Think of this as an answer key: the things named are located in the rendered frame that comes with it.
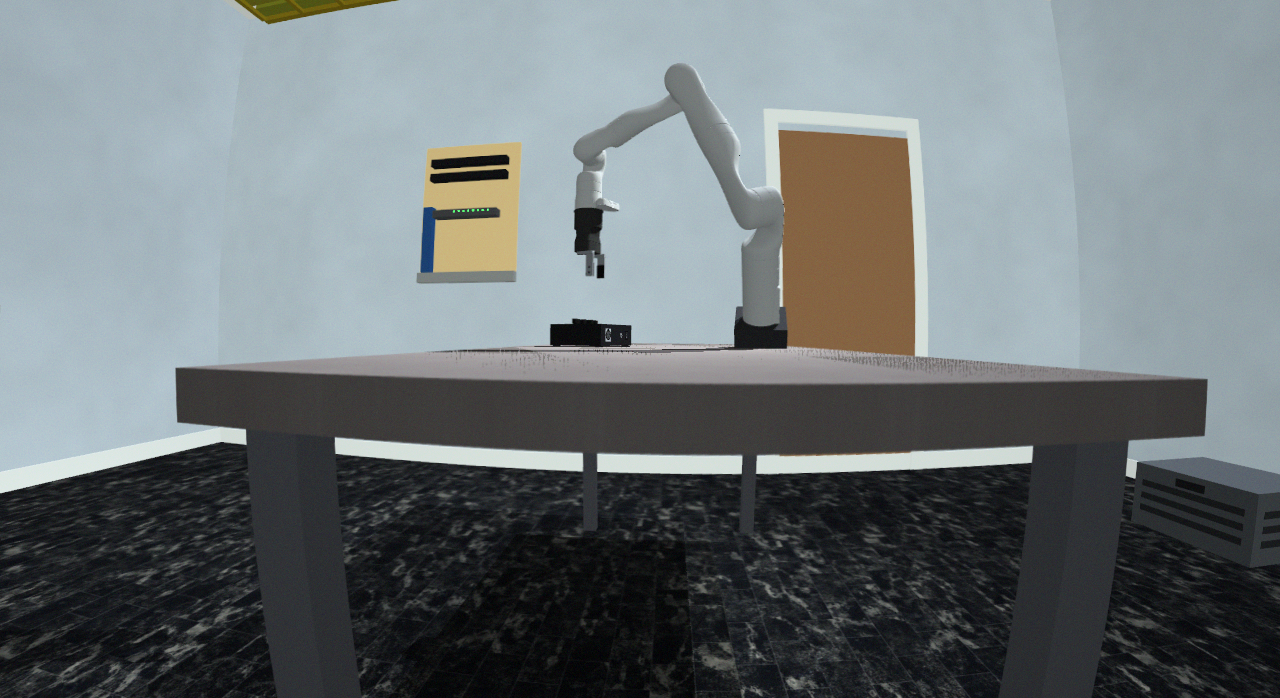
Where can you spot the black lighting desk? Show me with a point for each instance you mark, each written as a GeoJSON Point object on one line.
{"type": "Point", "coordinates": [584, 332]}

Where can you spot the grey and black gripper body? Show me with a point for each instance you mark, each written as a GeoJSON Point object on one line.
{"type": "Point", "coordinates": [588, 219]}

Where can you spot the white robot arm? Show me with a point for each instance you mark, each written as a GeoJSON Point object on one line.
{"type": "Point", "coordinates": [759, 208]}

